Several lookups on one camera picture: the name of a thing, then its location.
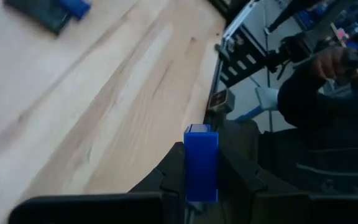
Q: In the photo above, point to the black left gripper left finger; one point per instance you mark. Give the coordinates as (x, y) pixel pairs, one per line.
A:
(154, 202)

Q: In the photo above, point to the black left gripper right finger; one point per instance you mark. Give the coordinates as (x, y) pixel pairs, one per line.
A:
(244, 202)

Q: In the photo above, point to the bright blue rectangular box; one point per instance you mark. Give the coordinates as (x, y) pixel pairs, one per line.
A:
(201, 165)

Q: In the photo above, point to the black rectangular device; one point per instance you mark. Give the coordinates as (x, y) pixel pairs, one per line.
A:
(39, 12)

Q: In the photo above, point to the person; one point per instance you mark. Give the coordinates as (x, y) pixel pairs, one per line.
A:
(306, 99)

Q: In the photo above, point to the black slotted panel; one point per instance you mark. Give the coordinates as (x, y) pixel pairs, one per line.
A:
(244, 59)

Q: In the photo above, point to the person's hand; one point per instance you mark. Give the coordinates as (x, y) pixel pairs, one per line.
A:
(329, 62)

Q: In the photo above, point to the white aluminium bar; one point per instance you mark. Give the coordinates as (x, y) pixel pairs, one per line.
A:
(239, 18)

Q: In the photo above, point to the table-level camera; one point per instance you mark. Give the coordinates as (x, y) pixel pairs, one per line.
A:
(221, 100)

